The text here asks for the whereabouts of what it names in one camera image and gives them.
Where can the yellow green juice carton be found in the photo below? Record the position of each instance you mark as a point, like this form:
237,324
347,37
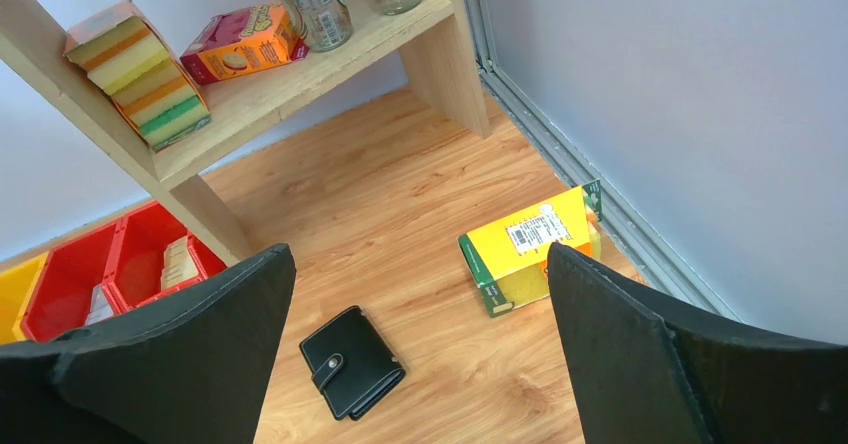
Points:
508,258

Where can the middle red plastic bin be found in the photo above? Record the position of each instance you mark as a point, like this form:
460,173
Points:
61,299

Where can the black leather card holder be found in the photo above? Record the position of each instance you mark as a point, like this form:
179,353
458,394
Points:
351,365

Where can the clear glass bottle left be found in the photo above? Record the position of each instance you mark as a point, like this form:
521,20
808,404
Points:
323,25

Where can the white cards in bin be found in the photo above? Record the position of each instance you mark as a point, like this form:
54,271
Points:
100,308

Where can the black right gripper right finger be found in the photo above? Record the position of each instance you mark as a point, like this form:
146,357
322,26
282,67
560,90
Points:
646,367

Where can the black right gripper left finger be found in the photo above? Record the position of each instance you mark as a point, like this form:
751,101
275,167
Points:
193,367

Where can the beige cards stack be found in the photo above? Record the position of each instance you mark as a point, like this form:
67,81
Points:
178,264

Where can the red orange cookie box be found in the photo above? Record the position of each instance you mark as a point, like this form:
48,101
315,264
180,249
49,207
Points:
243,42

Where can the right red plastic bin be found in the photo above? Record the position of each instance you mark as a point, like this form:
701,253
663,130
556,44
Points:
137,258

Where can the yellow plastic bin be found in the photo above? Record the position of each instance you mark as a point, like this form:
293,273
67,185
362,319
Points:
17,286

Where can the aluminium frame rail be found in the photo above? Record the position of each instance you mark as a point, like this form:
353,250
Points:
632,235

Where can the stacked colourful sponges pack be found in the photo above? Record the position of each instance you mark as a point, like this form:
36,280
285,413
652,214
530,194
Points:
125,57

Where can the wooden shelf unit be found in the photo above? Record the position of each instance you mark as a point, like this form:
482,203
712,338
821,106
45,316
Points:
433,39

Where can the red plastic bin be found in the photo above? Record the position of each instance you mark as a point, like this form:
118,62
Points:
137,258
61,299

